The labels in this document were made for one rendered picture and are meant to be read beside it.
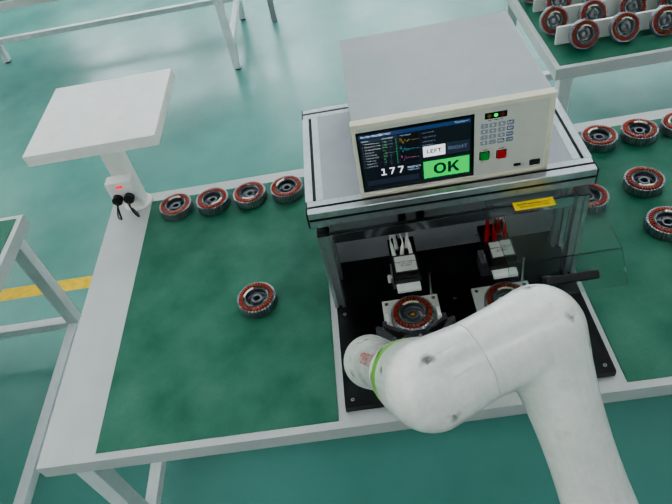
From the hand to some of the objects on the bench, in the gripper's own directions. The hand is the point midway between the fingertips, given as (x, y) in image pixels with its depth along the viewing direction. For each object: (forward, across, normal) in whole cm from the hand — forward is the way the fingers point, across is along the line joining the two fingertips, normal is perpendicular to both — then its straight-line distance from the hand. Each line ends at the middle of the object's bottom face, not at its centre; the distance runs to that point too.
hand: (413, 315), depth 154 cm
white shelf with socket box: (+53, -78, +24) cm, 98 cm away
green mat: (+23, +77, +7) cm, 80 cm away
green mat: (+23, -52, +7) cm, 58 cm away
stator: (+1, 0, -2) cm, 2 cm away
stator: (+37, +75, +15) cm, 85 cm away
